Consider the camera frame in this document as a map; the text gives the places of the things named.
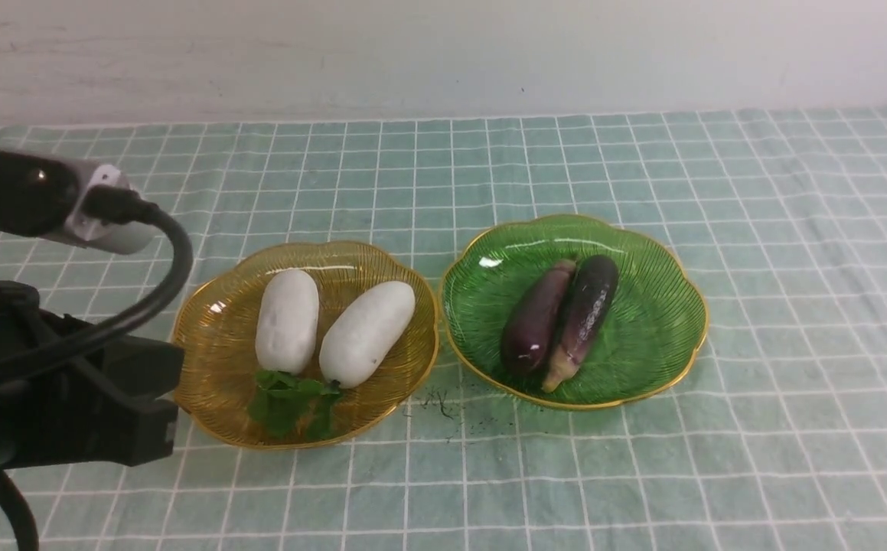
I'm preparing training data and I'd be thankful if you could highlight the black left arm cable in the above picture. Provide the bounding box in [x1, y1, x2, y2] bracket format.
[0, 187, 195, 551]

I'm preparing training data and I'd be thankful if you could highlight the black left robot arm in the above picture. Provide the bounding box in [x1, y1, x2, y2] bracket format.
[0, 147, 194, 468]

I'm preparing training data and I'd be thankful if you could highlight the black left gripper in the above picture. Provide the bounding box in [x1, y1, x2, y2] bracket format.
[0, 280, 184, 468]

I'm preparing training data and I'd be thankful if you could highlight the white radish with leaves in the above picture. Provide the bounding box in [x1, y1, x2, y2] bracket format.
[248, 269, 323, 439]

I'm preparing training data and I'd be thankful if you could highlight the amber ribbed glass plate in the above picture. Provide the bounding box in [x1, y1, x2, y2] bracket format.
[173, 241, 441, 450]

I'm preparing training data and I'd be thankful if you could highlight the dark purple eggplant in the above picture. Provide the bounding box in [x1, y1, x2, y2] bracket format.
[542, 255, 619, 393]

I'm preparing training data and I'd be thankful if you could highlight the green ribbed glass plate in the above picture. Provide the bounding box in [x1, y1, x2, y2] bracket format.
[439, 214, 709, 411]

